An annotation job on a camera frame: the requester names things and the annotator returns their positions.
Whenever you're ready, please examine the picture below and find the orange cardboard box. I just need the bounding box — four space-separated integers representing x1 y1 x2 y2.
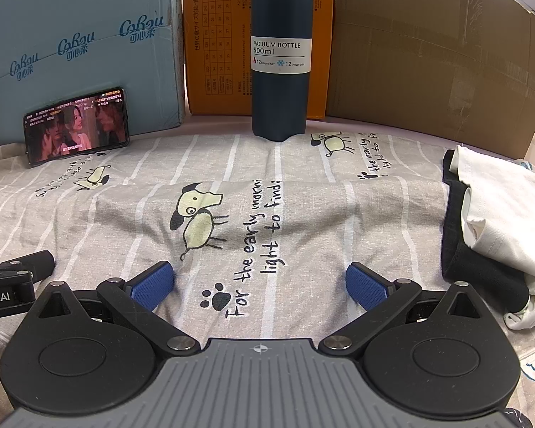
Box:
180 0 335 120

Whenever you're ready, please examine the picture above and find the black garment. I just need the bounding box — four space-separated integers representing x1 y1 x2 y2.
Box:
441 149 531 317

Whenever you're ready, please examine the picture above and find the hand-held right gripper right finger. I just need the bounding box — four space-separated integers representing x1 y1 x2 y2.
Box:
319 263 500 357

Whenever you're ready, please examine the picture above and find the black smartphone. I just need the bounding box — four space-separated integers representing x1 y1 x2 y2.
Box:
23 87 131 168

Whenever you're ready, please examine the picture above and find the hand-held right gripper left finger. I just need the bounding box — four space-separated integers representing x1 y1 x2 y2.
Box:
27 261 201 357

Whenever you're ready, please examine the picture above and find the grey dog print bedsheet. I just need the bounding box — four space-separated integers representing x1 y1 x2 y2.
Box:
0 118 535 428

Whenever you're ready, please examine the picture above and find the light blue cardboard box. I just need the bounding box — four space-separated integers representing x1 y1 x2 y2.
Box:
0 0 185 148

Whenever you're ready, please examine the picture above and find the white garment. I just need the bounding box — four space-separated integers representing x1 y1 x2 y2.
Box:
450 145 535 331

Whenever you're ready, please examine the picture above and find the brown cardboard box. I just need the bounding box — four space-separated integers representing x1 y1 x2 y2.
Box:
325 0 535 159

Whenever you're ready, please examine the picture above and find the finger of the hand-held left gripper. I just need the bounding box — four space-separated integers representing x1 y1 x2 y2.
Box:
0 252 55 282

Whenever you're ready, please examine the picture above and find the dark blue vacuum bottle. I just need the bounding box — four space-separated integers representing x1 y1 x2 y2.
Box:
230 0 315 142

